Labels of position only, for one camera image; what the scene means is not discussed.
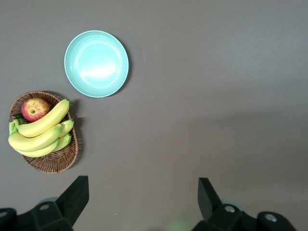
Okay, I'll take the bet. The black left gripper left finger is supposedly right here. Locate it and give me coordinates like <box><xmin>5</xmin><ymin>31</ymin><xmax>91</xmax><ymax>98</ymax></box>
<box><xmin>0</xmin><ymin>175</ymin><xmax>90</xmax><ymax>231</ymax></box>

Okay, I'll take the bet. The pale green round plate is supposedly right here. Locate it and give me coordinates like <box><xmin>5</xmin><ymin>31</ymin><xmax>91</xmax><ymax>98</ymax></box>
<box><xmin>64</xmin><ymin>30</ymin><xmax>129</xmax><ymax>99</ymax></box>

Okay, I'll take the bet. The red yellow apple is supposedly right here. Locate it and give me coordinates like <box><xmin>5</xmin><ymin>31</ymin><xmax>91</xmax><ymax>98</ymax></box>
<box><xmin>21</xmin><ymin>98</ymin><xmax>51</xmax><ymax>122</ymax></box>

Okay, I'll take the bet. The brown wicker basket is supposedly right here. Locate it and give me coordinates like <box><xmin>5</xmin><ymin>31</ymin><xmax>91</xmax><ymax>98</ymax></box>
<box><xmin>9</xmin><ymin>90</ymin><xmax>78</xmax><ymax>174</ymax></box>

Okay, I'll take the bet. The yellow banana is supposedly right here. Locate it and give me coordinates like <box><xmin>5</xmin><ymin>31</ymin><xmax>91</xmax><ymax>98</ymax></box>
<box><xmin>51</xmin><ymin>133</ymin><xmax>72</xmax><ymax>153</ymax></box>
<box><xmin>58</xmin><ymin>118</ymin><xmax>75</xmax><ymax>138</ymax></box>
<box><xmin>13</xmin><ymin>137</ymin><xmax>61</xmax><ymax>158</ymax></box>
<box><xmin>8</xmin><ymin>123</ymin><xmax>64</xmax><ymax>153</ymax></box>
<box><xmin>17</xmin><ymin>99</ymin><xmax>71</xmax><ymax>138</ymax></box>

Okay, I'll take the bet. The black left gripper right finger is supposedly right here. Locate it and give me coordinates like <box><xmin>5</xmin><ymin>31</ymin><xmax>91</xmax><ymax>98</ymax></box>
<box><xmin>192</xmin><ymin>177</ymin><xmax>297</xmax><ymax>231</ymax></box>

